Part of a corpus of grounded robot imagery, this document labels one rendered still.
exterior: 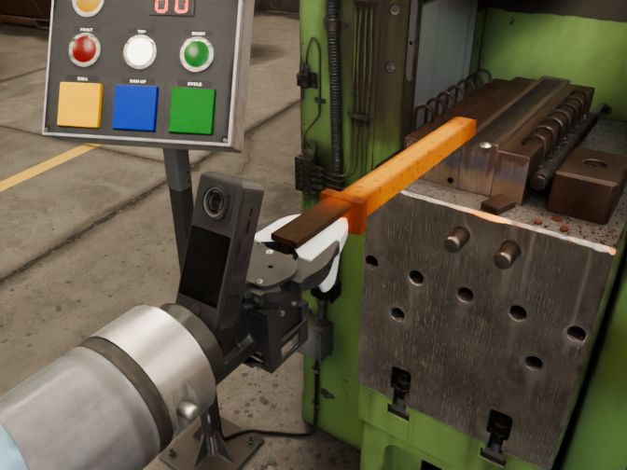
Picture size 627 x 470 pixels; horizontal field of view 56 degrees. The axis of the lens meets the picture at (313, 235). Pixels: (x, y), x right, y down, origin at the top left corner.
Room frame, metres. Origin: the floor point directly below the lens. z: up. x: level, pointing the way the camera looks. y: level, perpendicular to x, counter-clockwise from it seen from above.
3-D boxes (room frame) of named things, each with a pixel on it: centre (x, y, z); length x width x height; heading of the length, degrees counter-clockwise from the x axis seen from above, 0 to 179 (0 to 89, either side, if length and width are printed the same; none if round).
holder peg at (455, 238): (0.77, -0.22, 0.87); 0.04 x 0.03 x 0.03; 146
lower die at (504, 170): (1.03, -0.35, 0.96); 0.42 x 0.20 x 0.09; 146
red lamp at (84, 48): (1.03, 0.39, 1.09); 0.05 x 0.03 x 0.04; 56
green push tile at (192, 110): (0.96, 0.20, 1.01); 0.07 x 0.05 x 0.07; 81
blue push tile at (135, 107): (0.97, 0.30, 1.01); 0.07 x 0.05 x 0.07; 81
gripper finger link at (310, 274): (0.41, 0.01, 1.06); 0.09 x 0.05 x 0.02; 142
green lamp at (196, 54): (1.00, 0.19, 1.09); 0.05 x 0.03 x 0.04; 56
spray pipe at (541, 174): (0.93, -0.42, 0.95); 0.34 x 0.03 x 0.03; 146
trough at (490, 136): (1.01, -0.37, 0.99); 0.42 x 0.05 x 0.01; 146
